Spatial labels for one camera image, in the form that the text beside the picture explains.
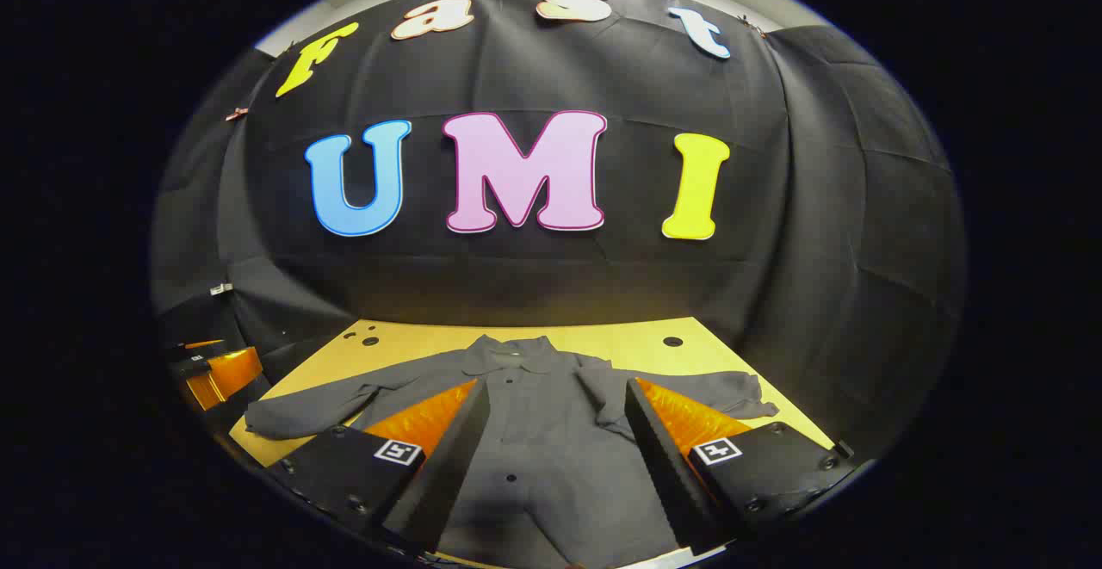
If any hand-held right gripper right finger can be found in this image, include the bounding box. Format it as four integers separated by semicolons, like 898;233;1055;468
625;377;856;554

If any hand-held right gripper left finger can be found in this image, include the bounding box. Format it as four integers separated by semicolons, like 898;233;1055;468
267;378;492;554

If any dark gray button shirt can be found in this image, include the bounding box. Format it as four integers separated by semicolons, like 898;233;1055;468
244;334;780;568

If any black backdrop cloth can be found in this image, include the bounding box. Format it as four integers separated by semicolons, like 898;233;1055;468
151;0;967;467

